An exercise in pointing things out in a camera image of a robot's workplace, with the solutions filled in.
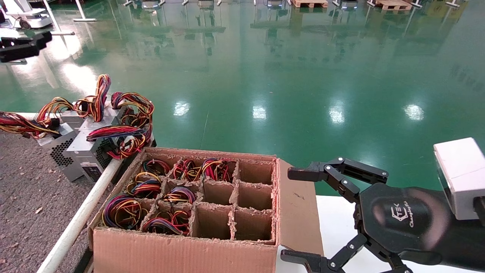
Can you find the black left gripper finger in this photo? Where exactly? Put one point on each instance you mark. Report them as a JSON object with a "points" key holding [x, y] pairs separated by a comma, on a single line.
{"points": [[19, 48]]}

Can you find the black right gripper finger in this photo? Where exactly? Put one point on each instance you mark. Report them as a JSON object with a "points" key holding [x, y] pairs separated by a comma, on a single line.
{"points": [[303, 172], [299, 259]]}

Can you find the brown cardboard box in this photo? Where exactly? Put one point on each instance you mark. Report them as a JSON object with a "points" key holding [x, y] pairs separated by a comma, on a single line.
{"points": [[295, 212]]}

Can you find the white table leg stand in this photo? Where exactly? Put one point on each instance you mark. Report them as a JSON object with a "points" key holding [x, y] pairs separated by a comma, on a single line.
{"points": [[85, 19], [64, 33]]}

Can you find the wooden pallet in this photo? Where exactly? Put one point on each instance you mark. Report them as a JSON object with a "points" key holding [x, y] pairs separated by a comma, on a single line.
{"points": [[394, 5], [308, 3]]}

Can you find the cardboard cell divider insert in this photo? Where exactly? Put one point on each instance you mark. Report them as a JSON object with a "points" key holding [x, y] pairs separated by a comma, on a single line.
{"points": [[254, 195]]}

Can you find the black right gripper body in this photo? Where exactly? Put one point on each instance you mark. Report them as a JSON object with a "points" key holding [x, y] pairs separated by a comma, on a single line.
{"points": [[401, 220]]}

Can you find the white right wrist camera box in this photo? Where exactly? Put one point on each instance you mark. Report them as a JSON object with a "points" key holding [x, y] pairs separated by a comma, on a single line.
{"points": [[462, 170]]}

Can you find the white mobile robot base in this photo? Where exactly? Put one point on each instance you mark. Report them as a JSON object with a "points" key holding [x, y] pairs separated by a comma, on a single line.
{"points": [[34, 19]]}

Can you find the grey mobile robot base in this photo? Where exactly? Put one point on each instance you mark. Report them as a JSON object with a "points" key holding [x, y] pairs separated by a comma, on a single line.
{"points": [[274, 3], [349, 3]]}

